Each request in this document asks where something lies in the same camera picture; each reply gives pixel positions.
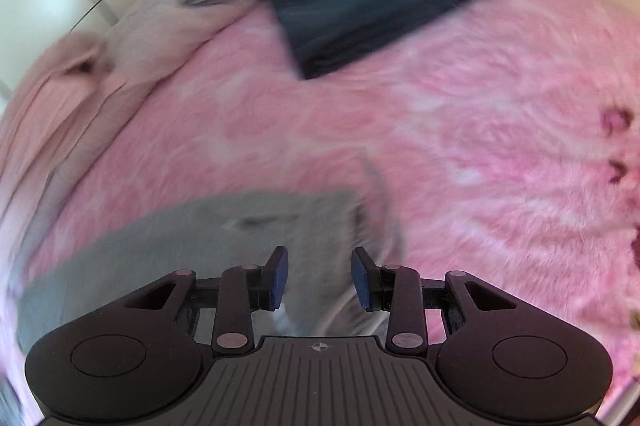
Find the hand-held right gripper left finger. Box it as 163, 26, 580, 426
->
122, 246, 290, 355

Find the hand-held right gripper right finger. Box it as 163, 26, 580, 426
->
351, 247, 519, 355

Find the grey sweatshirt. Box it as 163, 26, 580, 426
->
20, 158, 407, 349

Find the pink floral blanket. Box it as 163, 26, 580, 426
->
20, 0, 640, 426

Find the dark blue folded cloth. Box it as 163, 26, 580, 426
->
267, 0, 497, 81

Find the pink pillow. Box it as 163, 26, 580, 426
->
0, 30, 201, 267

